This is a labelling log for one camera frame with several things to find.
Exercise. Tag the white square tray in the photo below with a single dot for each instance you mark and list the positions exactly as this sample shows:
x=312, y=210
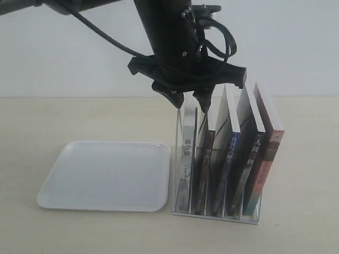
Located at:
x=114, y=176

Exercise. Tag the white spine book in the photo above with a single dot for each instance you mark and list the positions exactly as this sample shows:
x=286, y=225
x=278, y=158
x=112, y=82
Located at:
x=186, y=136

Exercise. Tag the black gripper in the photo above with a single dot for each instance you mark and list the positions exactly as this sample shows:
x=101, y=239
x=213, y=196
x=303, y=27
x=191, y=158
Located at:
x=167, y=79

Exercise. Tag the dark brown spine book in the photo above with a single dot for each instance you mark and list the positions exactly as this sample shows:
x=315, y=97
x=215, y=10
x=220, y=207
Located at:
x=205, y=140

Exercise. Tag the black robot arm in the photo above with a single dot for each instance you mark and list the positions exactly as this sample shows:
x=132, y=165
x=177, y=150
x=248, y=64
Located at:
x=190, y=48

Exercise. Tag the white wire book rack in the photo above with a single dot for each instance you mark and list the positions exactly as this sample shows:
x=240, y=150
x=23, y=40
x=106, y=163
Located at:
x=222, y=215

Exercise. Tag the black grey spine book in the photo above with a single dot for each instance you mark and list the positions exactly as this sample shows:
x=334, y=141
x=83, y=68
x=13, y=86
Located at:
x=252, y=132

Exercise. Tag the pink red cover book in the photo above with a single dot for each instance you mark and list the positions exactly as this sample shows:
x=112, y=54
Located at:
x=274, y=131

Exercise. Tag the blue moon cover book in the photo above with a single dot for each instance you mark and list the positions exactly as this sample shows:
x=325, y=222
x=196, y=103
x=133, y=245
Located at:
x=224, y=149

